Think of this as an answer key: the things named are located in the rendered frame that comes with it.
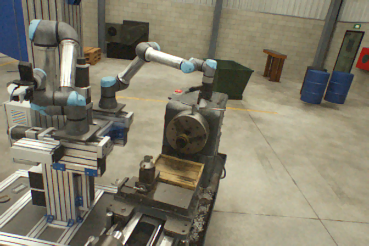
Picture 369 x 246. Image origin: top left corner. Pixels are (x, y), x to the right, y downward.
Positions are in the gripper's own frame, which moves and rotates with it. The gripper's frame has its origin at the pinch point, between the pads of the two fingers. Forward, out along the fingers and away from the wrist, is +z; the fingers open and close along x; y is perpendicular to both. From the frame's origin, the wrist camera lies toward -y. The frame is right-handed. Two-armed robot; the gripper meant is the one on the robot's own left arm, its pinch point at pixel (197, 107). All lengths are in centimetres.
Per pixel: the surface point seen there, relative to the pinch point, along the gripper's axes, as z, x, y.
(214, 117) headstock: 8.3, 12.6, 12.0
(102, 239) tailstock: 16, -115, 4
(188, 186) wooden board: 40, -38, 15
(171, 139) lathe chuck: 29.2, -5.4, -13.7
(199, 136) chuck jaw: 18.0, -7.5, 7.5
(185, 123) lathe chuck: 12.9, -4.6, -5.5
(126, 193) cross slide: 36, -70, -12
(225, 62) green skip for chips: 56, 579, -87
